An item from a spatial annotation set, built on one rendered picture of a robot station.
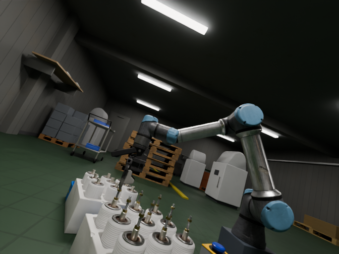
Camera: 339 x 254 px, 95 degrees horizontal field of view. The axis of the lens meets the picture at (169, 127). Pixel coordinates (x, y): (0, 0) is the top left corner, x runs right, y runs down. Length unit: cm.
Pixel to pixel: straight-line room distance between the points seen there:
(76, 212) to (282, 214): 96
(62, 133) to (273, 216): 466
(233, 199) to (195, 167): 170
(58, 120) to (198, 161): 441
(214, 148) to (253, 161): 976
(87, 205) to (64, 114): 405
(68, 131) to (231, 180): 441
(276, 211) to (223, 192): 367
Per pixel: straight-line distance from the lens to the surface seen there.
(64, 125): 489
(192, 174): 567
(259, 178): 79
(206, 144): 1028
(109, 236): 70
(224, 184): 441
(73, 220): 108
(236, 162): 462
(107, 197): 112
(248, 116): 78
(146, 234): 75
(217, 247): 61
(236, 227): 96
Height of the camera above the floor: 51
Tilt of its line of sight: 12 degrees up
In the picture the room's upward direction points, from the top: 20 degrees clockwise
